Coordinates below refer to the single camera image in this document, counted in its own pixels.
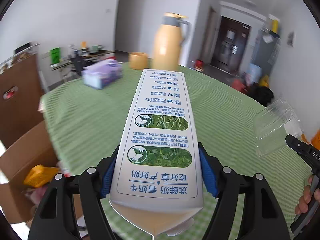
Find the clear plastic container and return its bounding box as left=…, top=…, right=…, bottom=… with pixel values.
left=253, top=98, right=303, bottom=157

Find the white milk carton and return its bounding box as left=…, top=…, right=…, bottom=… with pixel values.
left=109, top=69, right=203, bottom=238

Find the person's right hand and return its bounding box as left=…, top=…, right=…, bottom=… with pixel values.
left=295, top=175, right=320, bottom=215

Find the yellow crumpled wrapper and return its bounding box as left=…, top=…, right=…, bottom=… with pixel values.
left=23, top=164, right=59, bottom=188

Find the green checkered tablecloth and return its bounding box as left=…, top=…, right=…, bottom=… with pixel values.
left=37, top=61, right=313, bottom=240

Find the brown cardboard box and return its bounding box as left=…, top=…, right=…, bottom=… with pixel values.
left=0, top=119, right=85, bottom=224

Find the purple tissue pack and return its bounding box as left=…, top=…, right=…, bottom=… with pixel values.
left=81, top=59, right=122, bottom=89

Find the black folding chair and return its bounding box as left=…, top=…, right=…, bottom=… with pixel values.
left=70, top=56, right=94, bottom=76

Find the folding table in background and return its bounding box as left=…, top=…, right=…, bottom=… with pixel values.
left=49, top=50, right=115, bottom=82

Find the yellow cup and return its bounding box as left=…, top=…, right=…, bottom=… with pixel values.
left=129, top=52, right=149, bottom=70

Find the green box on table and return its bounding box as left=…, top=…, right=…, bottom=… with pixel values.
left=50, top=47, right=61, bottom=64

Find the dark brown door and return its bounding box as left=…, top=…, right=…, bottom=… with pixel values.
left=211, top=16, right=251, bottom=74

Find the yellow thermos jug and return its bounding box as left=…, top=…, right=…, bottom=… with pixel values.
left=151, top=12, right=191, bottom=72

